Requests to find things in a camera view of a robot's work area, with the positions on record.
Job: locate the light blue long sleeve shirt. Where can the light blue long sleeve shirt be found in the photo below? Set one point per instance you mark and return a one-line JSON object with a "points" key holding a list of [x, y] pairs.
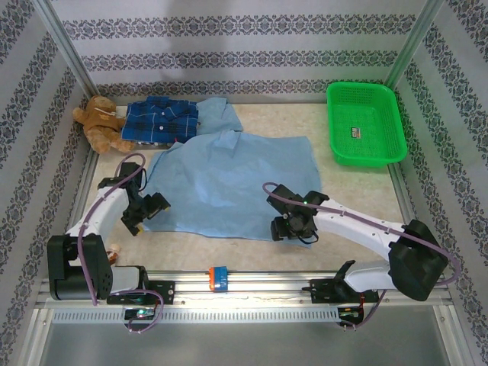
{"points": [[228, 179]]}

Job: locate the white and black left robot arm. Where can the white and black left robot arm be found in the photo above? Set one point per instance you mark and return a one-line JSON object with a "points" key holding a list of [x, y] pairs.
{"points": [[103, 209]]}

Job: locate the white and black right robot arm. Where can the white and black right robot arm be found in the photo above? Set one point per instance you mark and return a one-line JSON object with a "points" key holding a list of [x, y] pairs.
{"points": [[362, 228]]}

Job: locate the black and white patterned shirt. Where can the black and white patterned shirt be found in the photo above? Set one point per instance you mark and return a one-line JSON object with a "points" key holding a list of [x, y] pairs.
{"points": [[156, 144]]}

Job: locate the orange and blue connector block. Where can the orange and blue connector block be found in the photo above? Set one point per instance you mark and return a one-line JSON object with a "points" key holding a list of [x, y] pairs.
{"points": [[218, 278]]}

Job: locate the blue plaid folded shirt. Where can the blue plaid folded shirt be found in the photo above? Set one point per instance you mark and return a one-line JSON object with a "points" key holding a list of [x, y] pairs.
{"points": [[160, 122]]}

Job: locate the brown teddy bear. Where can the brown teddy bear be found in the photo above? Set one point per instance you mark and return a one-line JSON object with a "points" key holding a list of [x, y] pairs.
{"points": [[101, 122]]}

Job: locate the basket label sticker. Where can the basket label sticker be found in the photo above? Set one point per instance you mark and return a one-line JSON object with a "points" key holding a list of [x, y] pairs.
{"points": [[357, 132]]}

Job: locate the grey metal panel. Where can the grey metal panel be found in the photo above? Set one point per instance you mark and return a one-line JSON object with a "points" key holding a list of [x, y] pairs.
{"points": [[244, 347]]}

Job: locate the green plastic basket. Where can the green plastic basket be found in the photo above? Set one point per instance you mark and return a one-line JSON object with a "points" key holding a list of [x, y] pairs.
{"points": [[381, 114]]}

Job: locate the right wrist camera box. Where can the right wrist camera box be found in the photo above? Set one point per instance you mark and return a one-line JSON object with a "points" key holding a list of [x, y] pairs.
{"points": [[284, 196]]}

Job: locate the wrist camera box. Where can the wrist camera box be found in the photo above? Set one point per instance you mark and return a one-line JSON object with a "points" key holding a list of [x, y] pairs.
{"points": [[284, 196], [131, 171]]}

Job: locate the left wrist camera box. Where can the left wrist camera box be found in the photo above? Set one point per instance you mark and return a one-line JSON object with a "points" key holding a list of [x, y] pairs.
{"points": [[131, 171]]}

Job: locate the aluminium mounting rail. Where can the aluminium mounting rail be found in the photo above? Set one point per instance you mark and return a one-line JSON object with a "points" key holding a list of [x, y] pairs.
{"points": [[267, 284]]}

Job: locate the aluminium side rail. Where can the aluminium side rail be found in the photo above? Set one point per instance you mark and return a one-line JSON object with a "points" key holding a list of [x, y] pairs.
{"points": [[88, 171], [399, 183]]}

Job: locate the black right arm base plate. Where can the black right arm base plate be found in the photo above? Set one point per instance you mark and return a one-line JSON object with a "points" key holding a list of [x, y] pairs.
{"points": [[324, 291]]}

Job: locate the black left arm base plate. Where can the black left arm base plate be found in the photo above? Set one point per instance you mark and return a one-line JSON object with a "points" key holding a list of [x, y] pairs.
{"points": [[164, 291]]}

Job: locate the aluminium frame post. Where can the aluminium frame post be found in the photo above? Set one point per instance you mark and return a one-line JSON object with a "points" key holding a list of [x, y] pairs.
{"points": [[65, 45], [413, 45]]}

